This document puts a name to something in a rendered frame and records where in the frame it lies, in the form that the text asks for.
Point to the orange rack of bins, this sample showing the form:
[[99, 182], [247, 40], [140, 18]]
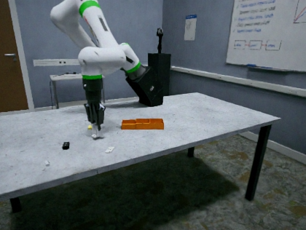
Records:
[[142, 124]]

